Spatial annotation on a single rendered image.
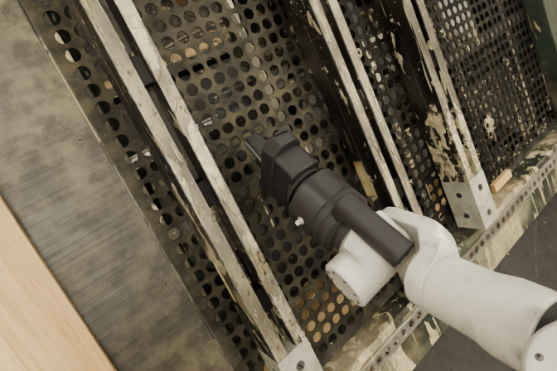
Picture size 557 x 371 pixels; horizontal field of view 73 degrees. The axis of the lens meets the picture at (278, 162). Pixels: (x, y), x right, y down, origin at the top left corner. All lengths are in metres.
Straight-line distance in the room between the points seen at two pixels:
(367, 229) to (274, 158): 0.16
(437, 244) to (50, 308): 0.46
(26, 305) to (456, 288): 0.48
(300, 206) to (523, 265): 1.81
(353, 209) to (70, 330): 0.39
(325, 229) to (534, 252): 1.89
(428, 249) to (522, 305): 0.11
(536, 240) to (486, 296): 1.99
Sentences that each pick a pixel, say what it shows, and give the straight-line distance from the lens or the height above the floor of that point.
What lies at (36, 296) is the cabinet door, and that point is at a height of 1.20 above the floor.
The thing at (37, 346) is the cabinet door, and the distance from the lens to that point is 0.59.
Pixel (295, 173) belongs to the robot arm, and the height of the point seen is 1.27.
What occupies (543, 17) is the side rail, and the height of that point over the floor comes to 1.16.
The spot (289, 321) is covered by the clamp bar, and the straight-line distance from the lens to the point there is 0.63.
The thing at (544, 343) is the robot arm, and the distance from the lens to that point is 0.32.
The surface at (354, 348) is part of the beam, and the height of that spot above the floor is 0.89.
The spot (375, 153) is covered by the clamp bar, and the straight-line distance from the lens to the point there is 0.71.
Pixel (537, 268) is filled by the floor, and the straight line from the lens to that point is 2.25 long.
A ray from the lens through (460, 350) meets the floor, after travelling 1.88.
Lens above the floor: 1.64
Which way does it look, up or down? 45 degrees down
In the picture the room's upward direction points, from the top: straight up
